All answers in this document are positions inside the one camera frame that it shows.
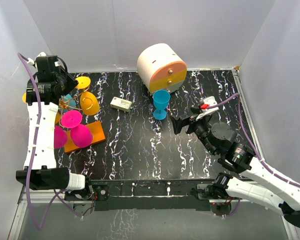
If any orange wooden rack base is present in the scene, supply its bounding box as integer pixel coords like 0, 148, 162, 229
64, 120, 106, 154

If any pink wine glass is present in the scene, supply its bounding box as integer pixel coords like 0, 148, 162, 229
54, 125, 68, 149
60, 110, 93, 148

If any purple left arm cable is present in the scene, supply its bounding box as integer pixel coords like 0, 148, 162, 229
16, 52, 83, 231

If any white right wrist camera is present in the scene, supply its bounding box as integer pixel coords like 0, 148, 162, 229
195, 96, 219, 121

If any white round drawer cabinet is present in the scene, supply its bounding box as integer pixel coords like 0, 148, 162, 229
136, 43, 187, 95

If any pink wine glass front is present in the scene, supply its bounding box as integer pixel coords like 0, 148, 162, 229
60, 110, 93, 148

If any black front mounting rail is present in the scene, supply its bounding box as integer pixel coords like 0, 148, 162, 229
19, 178, 266, 213

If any yellow wine glass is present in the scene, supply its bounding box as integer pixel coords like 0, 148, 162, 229
73, 76, 100, 116
21, 91, 62, 126

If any small white cardboard box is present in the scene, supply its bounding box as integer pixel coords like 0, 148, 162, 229
110, 97, 132, 112

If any blue wine glass front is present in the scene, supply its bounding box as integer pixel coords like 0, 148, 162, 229
153, 89, 171, 121

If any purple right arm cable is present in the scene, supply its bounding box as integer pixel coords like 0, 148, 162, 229
207, 92, 300, 221

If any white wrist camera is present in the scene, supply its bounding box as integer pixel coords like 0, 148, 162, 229
195, 96, 219, 121
26, 52, 61, 69

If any blue wine glass back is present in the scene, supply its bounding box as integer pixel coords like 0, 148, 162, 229
60, 94, 76, 114

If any gold wire glass rack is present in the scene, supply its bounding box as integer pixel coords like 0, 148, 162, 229
58, 86, 100, 119

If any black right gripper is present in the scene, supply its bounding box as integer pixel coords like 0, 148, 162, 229
170, 106, 217, 156

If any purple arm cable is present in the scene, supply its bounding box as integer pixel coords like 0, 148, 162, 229
16, 52, 83, 231
207, 92, 300, 221

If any pink wine glass left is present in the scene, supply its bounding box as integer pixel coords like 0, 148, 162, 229
54, 125, 68, 149

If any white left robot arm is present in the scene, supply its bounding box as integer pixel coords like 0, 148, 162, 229
15, 52, 94, 200

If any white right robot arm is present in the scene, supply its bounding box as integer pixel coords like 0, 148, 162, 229
170, 110, 300, 228

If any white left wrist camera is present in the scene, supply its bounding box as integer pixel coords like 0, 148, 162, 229
26, 52, 61, 69

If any blue wine glass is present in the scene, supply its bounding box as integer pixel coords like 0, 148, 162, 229
153, 89, 171, 121
60, 94, 76, 114

